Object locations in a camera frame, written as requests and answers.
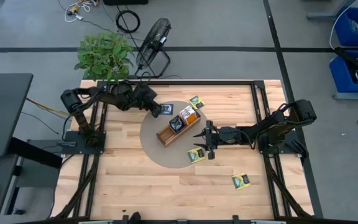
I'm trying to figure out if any black floor fan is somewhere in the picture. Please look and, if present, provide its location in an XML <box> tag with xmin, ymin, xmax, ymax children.
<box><xmin>134</xmin><ymin>17</ymin><xmax>172</xmax><ymax>80</ymax></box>

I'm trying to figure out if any black box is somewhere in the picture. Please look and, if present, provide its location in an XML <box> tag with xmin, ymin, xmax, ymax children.
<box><xmin>103</xmin><ymin>0</ymin><xmax>149</xmax><ymax>6</ymax></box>

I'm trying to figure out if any coiled black cable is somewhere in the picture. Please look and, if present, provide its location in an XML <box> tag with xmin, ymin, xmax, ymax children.
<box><xmin>115</xmin><ymin>9</ymin><xmax>141</xmax><ymax>34</ymax></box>

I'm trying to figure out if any grey bin stand base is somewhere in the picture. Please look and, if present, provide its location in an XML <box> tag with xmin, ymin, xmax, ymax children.
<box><xmin>333</xmin><ymin>90</ymin><xmax>358</xmax><ymax>101</ymax></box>

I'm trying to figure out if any black aluminium table frame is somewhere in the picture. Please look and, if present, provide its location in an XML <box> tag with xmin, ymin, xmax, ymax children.
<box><xmin>50</xmin><ymin>79</ymin><xmax>315</xmax><ymax>224</ymax></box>

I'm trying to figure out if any green and yellow tea packet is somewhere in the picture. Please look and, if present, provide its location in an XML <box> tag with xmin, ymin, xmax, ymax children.
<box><xmin>231</xmin><ymin>172</ymin><xmax>252</xmax><ymax>190</ymax></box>
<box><xmin>188</xmin><ymin>95</ymin><xmax>206</xmax><ymax>110</ymax></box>
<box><xmin>187</xmin><ymin>147</ymin><xmax>206</xmax><ymax>164</ymax></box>

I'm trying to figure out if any round grey mat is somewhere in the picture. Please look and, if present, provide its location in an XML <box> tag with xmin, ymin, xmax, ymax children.
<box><xmin>139</xmin><ymin>100</ymin><xmax>211</xmax><ymax>169</ymax></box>

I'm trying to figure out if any white cable bundle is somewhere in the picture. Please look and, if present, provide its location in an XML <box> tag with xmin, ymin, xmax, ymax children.
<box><xmin>63</xmin><ymin>0</ymin><xmax>99</xmax><ymax>23</ymax></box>

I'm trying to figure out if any black desk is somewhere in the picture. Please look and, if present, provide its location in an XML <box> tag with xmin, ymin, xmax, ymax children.
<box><xmin>0</xmin><ymin>73</ymin><xmax>34</xmax><ymax>158</ymax></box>

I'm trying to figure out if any black desk foot bar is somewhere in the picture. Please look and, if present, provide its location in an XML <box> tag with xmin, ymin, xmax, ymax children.
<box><xmin>7</xmin><ymin>136</ymin><xmax>63</xmax><ymax>169</ymax></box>

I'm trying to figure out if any wooden three-compartment organizer box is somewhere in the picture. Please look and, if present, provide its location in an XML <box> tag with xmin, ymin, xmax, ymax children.
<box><xmin>156</xmin><ymin>108</ymin><xmax>201</xmax><ymax>148</ymax></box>

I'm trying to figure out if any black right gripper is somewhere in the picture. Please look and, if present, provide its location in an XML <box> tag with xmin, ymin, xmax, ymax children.
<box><xmin>193</xmin><ymin>120</ymin><xmax>239</xmax><ymax>161</ymax></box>

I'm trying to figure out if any dark grey desk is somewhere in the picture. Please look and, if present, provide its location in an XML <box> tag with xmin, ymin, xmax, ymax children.
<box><xmin>0</xmin><ymin>154</ymin><xmax>24</xmax><ymax>224</ymax></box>

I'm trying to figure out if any green potted plant black pot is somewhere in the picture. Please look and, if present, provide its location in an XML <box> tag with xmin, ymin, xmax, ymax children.
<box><xmin>74</xmin><ymin>32</ymin><xmax>135</xmax><ymax>94</ymax></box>

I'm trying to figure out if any blue storage bin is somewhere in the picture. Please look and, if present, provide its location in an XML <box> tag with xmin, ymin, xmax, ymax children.
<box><xmin>329</xmin><ymin>50</ymin><xmax>358</xmax><ymax>93</ymax></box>
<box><xmin>334</xmin><ymin>6</ymin><xmax>358</xmax><ymax>47</ymax></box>

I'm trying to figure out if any grey metal stand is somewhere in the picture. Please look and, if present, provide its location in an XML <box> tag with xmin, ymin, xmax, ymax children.
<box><xmin>306</xmin><ymin>0</ymin><xmax>357</xmax><ymax>21</ymax></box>

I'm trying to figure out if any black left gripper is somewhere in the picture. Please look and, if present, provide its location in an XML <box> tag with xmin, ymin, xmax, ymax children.
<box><xmin>134</xmin><ymin>84</ymin><xmax>163</xmax><ymax>118</ymax></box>

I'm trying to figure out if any yellow cable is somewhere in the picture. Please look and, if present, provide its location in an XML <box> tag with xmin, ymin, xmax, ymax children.
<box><xmin>25</xmin><ymin>98</ymin><xmax>71</xmax><ymax>116</ymax></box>

